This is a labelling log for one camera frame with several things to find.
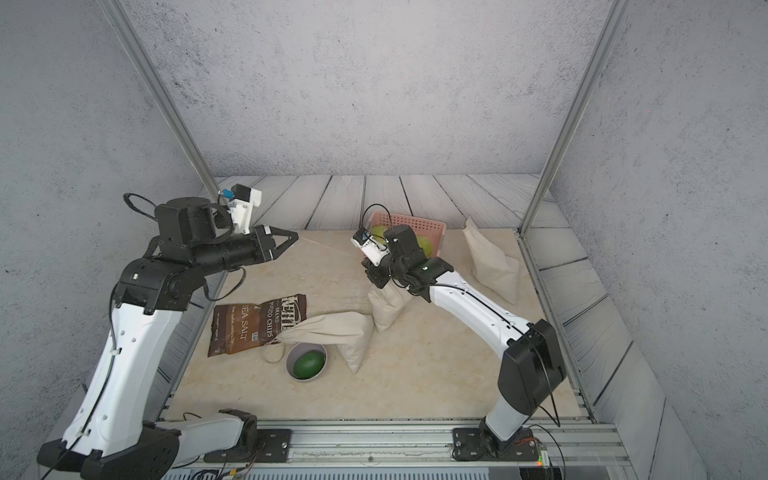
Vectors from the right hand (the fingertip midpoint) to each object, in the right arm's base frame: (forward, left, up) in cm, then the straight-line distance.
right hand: (370, 260), depth 80 cm
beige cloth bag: (-5, -4, -13) cm, 15 cm away
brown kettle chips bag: (-9, +42, -20) cm, 47 cm away
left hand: (-10, +12, +20) cm, 25 cm away
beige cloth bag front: (-12, +6, -17) cm, 22 cm away
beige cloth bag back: (+9, -36, -14) cm, 40 cm away
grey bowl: (-16, +21, -19) cm, 32 cm away
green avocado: (-20, +17, -20) cm, 33 cm away
